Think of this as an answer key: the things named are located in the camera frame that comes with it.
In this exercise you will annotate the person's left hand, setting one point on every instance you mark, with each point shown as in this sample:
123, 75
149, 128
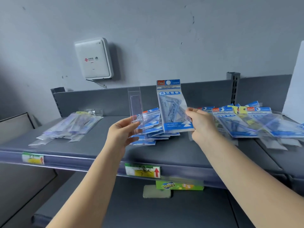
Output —
118, 137

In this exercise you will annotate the person's right hand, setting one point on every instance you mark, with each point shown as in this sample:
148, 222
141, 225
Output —
204, 128

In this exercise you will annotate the pile of blue set-square packets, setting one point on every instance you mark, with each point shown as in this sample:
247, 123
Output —
152, 130

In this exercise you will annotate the clear straight ruler packet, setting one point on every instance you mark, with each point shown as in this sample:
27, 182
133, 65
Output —
135, 104

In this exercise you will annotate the blue geometric set packet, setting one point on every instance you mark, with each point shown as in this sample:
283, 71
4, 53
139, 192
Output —
172, 104

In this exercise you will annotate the pile of mixed packaged rulers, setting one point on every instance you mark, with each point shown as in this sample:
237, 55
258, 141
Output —
249, 123

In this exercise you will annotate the pile of clear rulers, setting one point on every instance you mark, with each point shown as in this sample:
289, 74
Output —
69, 125

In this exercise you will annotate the person's right forearm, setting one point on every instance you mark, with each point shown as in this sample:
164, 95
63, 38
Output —
256, 185

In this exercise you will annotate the person's left forearm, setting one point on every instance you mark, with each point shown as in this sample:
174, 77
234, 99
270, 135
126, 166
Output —
90, 194

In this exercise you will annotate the green yellow shelf price label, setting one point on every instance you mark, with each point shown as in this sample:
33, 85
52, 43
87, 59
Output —
142, 170
33, 159

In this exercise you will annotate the grey shelf back panel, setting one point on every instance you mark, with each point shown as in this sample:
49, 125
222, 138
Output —
95, 102

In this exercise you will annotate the green cardboard box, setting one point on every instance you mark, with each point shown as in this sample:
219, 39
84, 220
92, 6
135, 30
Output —
180, 186

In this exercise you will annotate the white tiered pen display stand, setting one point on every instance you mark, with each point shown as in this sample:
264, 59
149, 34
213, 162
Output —
295, 92

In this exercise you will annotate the grey leaning board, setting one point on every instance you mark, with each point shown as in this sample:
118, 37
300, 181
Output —
14, 130

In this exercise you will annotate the grey slotted shelf post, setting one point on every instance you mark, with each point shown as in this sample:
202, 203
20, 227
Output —
57, 99
235, 90

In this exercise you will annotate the white wall router box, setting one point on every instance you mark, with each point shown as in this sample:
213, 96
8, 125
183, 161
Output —
92, 68

